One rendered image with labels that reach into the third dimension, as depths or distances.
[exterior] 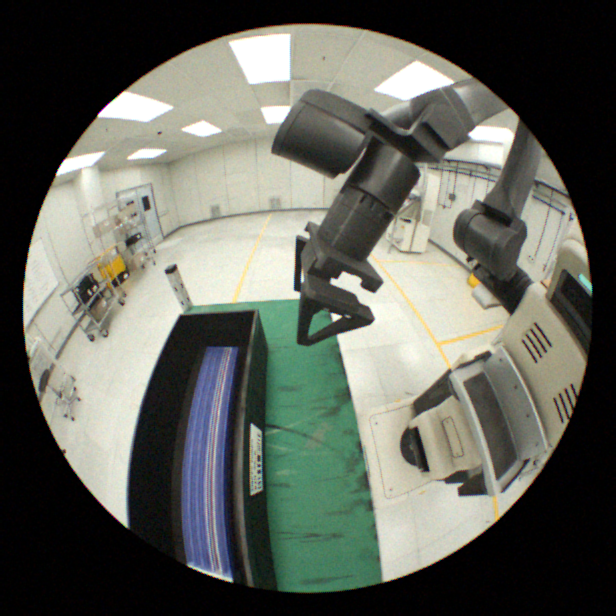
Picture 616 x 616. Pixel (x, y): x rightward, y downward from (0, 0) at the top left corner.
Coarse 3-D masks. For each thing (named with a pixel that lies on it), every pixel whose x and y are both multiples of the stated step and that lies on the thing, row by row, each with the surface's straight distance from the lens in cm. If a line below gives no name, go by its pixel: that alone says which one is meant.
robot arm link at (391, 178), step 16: (368, 144) 19; (384, 144) 17; (352, 160) 16; (368, 160) 17; (384, 160) 16; (400, 160) 17; (352, 176) 17; (368, 176) 16; (384, 176) 16; (400, 176) 16; (416, 176) 18; (368, 192) 16; (384, 192) 16; (400, 192) 17
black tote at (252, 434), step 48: (192, 336) 42; (240, 336) 38; (192, 384) 40; (240, 384) 36; (144, 432) 32; (240, 432) 22; (144, 480) 34; (240, 480) 22; (144, 528) 37; (240, 528) 23; (240, 576) 40
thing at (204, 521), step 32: (224, 352) 36; (224, 384) 33; (192, 416) 33; (224, 416) 31; (192, 448) 32; (224, 448) 30; (192, 480) 32; (224, 480) 30; (192, 512) 34; (224, 512) 31; (192, 544) 36; (224, 544) 33; (224, 576) 37
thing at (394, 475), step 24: (384, 408) 111; (408, 408) 117; (384, 432) 107; (408, 432) 115; (384, 456) 106; (408, 456) 113; (384, 480) 107; (408, 480) 113; (432, 480) 121; (384, 504) 110
